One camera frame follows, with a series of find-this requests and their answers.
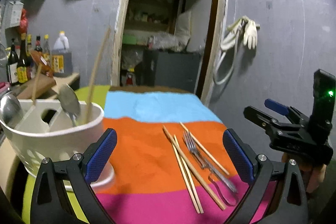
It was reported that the silver metal peeler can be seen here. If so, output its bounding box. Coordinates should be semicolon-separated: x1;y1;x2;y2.
208;172;239;207

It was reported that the light wooden chopstick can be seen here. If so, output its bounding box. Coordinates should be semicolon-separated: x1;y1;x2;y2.
162;125;226;210
179;122;230;176

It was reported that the white ceramic utensil holder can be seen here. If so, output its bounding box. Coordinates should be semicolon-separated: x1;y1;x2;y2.
1;100;104;177

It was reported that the silver metal fork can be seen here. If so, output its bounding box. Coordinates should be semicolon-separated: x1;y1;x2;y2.
183;131;237;194

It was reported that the bamboo chopstick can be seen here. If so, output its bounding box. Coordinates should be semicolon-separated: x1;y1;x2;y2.
83;27;111;124
31;63;42;106
170;134;204;214
172;144;201;214

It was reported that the right hand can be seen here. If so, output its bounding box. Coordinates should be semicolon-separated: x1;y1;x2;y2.
281;153;327;193

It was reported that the white rubber glove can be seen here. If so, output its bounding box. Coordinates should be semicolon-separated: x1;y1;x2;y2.
243;16;260;50

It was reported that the metal spoon in holder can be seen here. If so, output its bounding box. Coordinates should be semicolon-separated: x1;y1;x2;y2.
1;93;23;128
58;84;81;127

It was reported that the dark grey cabinet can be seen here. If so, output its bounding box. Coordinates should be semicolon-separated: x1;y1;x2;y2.
140;50;201;93

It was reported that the multicolour striped table cloth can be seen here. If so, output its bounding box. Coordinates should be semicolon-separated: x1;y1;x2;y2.
22;85;276;224

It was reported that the wooden cutting board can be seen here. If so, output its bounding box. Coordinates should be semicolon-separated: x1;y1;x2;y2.
12;75;56;100

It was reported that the orange sauce packet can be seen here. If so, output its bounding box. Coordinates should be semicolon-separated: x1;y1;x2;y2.
30;50;54;78

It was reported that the clear plastic bag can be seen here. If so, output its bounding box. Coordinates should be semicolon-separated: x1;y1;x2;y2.
147;32;186;52

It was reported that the dark vinegar bottle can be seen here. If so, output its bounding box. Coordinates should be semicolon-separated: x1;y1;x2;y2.
7;39;19;86

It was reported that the dark soy sauce bottle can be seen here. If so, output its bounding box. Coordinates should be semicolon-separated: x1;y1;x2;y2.
17;33;31;84

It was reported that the large clear oil jug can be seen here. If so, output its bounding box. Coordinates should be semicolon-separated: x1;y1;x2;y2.
51;31;73;78

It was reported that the small seasoning bottle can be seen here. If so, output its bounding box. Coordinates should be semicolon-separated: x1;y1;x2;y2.
42;34;52;67
34;35;43;52

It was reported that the green box on shelf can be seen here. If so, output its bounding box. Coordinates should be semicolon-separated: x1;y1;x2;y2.
122;34;137;45

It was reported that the red plastic bag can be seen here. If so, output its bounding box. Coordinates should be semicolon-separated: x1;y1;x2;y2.
18;9;29;34

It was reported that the wooden door frame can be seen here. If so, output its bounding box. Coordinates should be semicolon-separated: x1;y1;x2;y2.
110;0;228;106

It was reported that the white wall box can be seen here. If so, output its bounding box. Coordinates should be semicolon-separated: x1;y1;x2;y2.
3;1;23;29

